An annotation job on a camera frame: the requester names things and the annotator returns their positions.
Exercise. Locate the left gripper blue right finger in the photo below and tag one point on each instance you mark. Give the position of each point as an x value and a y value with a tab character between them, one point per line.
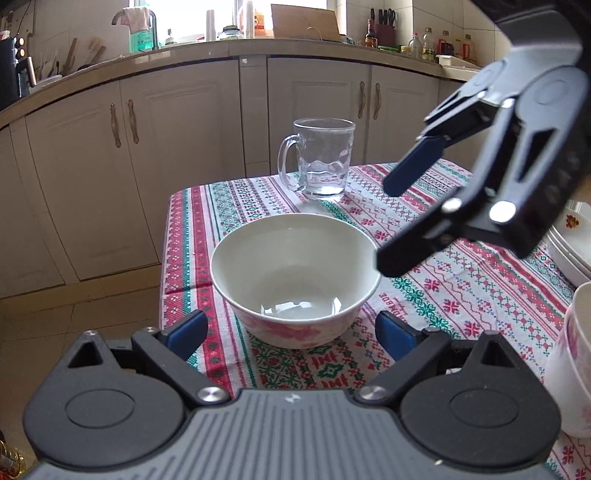
396	336

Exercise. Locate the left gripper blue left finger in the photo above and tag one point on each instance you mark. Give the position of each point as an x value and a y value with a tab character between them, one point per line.
185	336

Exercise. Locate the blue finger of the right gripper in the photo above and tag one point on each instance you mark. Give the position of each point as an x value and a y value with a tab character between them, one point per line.
415	246
415	163

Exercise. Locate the fruit plate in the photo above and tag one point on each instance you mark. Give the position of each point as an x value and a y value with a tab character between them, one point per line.
568	241

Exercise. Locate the white bowl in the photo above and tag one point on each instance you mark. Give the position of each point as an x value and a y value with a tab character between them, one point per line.
567	371
296	281

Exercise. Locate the kitchen faucet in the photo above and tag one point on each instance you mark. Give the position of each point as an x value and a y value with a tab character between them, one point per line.
142	28

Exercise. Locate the glass mug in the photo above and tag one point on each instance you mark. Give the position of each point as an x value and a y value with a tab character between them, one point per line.
324	153

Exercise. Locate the knife block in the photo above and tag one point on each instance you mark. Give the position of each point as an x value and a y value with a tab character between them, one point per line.
384	26

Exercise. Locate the wooden cutting board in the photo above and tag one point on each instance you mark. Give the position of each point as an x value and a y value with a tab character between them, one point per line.
296	22

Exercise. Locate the black air fryer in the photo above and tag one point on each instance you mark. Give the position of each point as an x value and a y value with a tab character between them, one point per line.
17	76

